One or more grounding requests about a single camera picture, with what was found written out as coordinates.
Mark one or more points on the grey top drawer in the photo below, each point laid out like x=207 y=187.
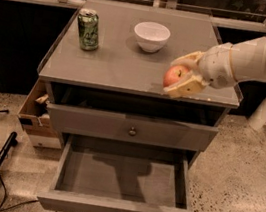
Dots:
x=113 y=125

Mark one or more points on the red apple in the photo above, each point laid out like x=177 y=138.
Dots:
x=174 y=74

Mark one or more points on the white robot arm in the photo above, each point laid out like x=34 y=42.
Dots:
x=248 y=61

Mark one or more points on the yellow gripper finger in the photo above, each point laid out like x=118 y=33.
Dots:
x=191 y=60
x=189 y=84

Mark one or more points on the grey open middle drawer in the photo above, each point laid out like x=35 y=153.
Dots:
x=102 y=175

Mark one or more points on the white ceramic bowl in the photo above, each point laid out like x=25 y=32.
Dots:
x=151 y=36

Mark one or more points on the grey drawer cabinet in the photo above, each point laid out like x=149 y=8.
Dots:
x=120 y=77

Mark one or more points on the metal top drawer knob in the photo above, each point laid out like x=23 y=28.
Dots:
x=132 y=131

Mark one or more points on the green soda can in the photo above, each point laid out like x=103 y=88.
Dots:
x=88 y=23

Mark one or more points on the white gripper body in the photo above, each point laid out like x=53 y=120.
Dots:
x=216 y=67

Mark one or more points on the cardboard box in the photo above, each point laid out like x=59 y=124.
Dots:
x=35 y=119

